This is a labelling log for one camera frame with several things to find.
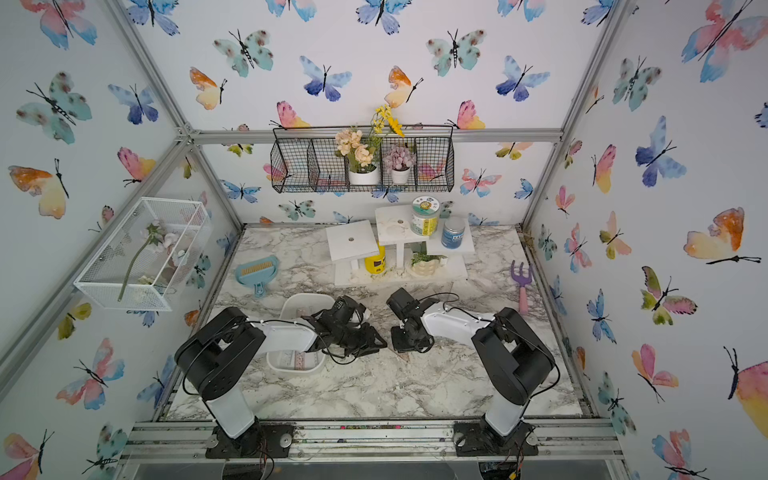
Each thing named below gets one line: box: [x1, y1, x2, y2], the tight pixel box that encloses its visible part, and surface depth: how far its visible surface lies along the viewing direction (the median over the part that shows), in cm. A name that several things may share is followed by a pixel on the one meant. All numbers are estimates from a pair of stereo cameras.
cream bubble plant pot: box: [411, 252, 448, 276], surface depth 99 cm
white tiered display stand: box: [326, 206, 475, 286], surface depth 98 cm
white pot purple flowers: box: [384, 146, 416, 185], surface depth 92 cm
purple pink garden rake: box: [511, 260, 532, 315], surface depth 106 cm
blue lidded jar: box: [441, 217, 466, 250], surface depth 91 cm
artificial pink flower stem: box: [118, 219, 180, 302], surface depth 76 cm
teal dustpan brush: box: [235, 256, 280, 298], surface depth 107 cm
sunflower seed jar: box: [411, 195, 441, 237], surface depth 85 cm
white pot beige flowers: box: [334, 104, 405, 185], surface depth 85 cm
